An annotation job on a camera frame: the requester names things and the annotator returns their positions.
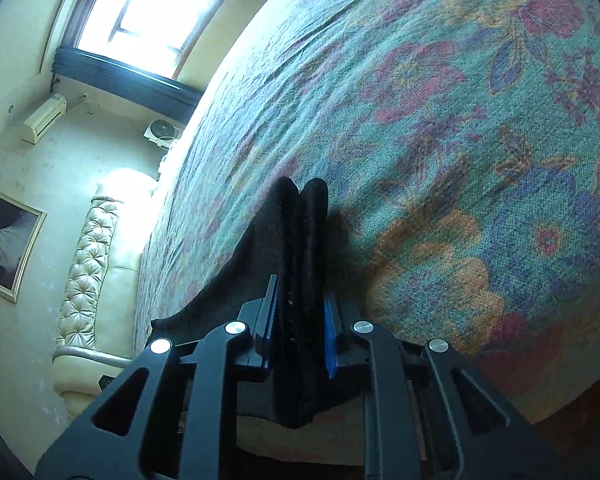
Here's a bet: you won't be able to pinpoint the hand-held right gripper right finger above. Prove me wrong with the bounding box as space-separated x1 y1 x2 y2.
324 290 572 480

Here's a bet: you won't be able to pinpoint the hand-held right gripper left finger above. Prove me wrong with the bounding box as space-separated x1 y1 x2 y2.
35 274 281 480

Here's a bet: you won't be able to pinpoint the black pants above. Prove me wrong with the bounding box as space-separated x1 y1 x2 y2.
150 176 372 429

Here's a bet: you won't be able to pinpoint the cream tufted leather headboard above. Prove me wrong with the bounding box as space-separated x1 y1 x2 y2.
52 170 159 422

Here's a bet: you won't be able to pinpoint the white box fan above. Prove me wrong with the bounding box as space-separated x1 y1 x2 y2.
142 118 182 151

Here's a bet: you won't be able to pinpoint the floral bedspread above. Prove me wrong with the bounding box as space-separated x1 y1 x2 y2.
132 0 600 426

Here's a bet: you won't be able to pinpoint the dark blue curtain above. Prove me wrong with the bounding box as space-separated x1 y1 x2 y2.
54 46 204 127

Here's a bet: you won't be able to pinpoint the bright window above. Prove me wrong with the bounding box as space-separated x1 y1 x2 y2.
74 0 262 82

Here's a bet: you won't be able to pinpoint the gold framed wall picture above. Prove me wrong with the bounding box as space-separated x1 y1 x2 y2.
0 180 48 304

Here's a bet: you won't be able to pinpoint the white wall air conditioner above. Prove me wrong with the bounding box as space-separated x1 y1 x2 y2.
19 92 68 146

